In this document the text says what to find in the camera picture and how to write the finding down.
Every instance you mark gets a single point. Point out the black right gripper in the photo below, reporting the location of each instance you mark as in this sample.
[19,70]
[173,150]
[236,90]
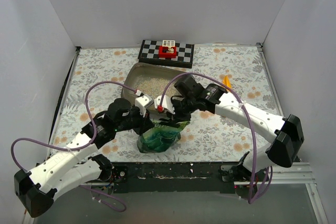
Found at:
[178,115]

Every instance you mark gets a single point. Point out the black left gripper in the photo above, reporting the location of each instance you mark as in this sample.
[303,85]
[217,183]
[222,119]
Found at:
[143,124]

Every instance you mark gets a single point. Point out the green litter bag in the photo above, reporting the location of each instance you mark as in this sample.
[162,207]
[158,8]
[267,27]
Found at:
[161,137]

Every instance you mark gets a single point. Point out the yellow plastic litter scoop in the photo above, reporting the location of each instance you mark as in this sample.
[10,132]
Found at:
[227,83]

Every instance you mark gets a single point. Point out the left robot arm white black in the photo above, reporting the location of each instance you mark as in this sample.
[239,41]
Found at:
[39,187]

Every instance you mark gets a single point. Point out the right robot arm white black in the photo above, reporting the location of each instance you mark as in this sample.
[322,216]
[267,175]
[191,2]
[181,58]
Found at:
[284,135]

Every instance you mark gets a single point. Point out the cat litter granules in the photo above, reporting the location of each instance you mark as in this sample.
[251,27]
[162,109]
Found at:
[152,86]

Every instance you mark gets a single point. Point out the grey litter box tray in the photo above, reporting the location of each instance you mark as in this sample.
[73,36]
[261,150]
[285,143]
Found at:
[148,70]

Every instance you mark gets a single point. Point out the red toy block box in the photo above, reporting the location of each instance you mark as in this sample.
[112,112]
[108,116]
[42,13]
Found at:
[167,52]

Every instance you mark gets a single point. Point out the floral table mat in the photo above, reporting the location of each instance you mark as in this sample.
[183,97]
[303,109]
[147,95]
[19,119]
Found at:
[96,81]

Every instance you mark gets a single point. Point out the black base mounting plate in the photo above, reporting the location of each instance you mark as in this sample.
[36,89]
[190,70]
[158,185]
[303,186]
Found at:
[138,177]

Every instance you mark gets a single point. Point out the black white checkerboard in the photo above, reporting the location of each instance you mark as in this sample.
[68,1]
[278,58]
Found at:
[149,54]

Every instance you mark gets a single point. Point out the white grid toy piece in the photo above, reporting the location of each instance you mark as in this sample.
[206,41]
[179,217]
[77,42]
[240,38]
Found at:
[168,43]

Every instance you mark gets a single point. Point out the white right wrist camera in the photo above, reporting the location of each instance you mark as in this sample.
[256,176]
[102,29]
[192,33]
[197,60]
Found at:
[164,104]

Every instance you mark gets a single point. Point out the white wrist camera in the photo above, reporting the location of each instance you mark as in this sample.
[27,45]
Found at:
[164,104]
[143,101]

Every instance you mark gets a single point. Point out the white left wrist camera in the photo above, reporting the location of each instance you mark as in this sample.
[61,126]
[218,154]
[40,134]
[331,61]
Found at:
[143,101]

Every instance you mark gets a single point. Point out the aluminium frame rail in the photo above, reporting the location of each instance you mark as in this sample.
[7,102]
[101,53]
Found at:
[301,172]

